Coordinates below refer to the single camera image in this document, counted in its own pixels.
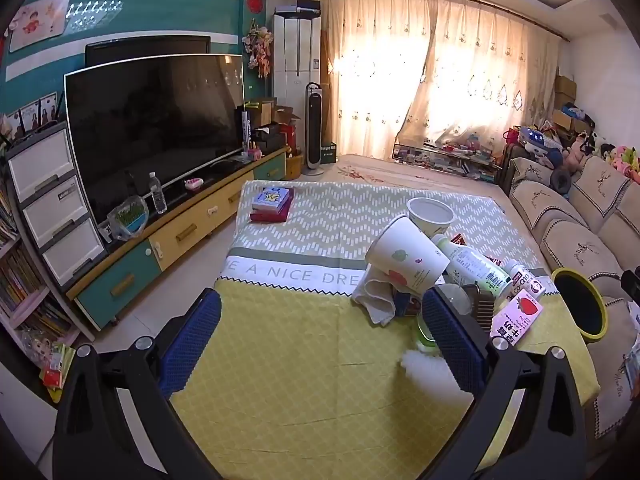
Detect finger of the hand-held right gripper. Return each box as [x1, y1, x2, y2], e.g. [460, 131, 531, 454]
[621, 269, 640, 307]

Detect pile of plush toys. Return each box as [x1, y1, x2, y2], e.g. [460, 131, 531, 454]
[597, 132, 640, 183]

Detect cartoon wall poster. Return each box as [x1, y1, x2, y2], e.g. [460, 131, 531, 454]
[9, 0, 72, 53]

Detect red green packet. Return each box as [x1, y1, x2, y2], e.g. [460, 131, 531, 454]
[42, 345, 76, 391]

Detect framed photo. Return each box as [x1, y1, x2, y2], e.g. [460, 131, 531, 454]
[17, 101, 41, 136]
[39, 92, 58, 126]

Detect brown curtain rod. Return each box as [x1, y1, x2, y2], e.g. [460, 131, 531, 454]
[292, 0, 571, 43]

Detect cluttered glass coffee table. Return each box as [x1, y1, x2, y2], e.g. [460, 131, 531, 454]
[392, 135, 503, 181]

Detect fruit print paper cup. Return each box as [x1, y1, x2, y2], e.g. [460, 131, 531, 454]
[364, 215, 452, 293]

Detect white fluffy tissue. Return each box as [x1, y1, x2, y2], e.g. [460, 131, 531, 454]
[399, 349, 476, 413]

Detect large curved television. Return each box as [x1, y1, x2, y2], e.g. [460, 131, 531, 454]
[64, 53, 246, 223]

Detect blue star print bag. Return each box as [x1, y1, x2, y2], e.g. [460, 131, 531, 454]
[517, 127, 551, 151]

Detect teal yellow television cabinet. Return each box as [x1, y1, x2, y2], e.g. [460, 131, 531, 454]
[67, 146, 291, 333]

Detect yellow-rimmed black trash bin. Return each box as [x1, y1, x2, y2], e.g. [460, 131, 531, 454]
[551, 267, 608, 343]

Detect hanging artificial flowers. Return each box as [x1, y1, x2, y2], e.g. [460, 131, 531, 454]
[242, 19, 275, 79]

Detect bookshelf with books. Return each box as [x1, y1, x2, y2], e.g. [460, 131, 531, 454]
[0, 170, 83, 351]

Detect cream embroidered curtain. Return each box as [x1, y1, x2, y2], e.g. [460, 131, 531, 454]
[397, 0, 561, 146]
[320, 0, 438, 161]

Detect white standing air conditioner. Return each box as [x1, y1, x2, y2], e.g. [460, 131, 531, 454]
[273, 6, 322, 161]

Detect white plastic drawer unit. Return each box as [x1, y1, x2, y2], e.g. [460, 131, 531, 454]
[5, 121, 108, 291]

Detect small black television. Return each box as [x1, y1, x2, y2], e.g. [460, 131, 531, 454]
[85, 35, 212, 68]

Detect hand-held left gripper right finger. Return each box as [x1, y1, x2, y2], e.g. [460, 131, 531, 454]
[421, 284, 588, 480]

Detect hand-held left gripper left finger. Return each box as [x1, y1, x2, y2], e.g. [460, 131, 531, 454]
[52, 287, 223, 480]

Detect brown cardboard box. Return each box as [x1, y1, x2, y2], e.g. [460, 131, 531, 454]
[552, 109, 591, 133]
[554, 76, 578, 110]

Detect brown pleated paper cup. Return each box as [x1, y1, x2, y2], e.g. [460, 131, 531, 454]
[462, 284, 496, 333]

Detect beige covered sofa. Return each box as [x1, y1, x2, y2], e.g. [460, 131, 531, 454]
[502, 152, 640, 456]

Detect black storage box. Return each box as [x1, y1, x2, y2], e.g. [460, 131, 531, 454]
[252, 122, 283, 153]

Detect open cardboard box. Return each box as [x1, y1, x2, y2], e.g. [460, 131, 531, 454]
[249, 99, 301, 128]

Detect blue star print box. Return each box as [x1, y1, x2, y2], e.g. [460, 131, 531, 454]
[251, 186, 293, 211]

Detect black tower fan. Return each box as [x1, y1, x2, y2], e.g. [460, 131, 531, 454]
[305, 82, 325, 177]

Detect pink strawberry milk carton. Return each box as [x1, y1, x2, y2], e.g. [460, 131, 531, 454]
[490, 292, 545, 348]

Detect clear water bottle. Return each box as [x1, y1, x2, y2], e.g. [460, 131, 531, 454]
[148, 171, 168, 215]

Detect white green-print plastic bottle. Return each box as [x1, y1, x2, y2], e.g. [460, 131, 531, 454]
[431, 234, 512, 301]

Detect small white drink bottle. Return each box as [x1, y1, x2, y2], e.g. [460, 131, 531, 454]
[502, 259, 548, 306]

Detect clear bag with greens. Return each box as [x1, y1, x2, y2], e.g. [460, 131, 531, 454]
[106, 195, 150, 241]

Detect crumpled beige napkin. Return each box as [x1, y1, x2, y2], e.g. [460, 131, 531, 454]
[351, 265, 401, 325]

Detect small blue carton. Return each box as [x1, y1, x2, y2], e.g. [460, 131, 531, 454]
[392, 287, 423, 317]

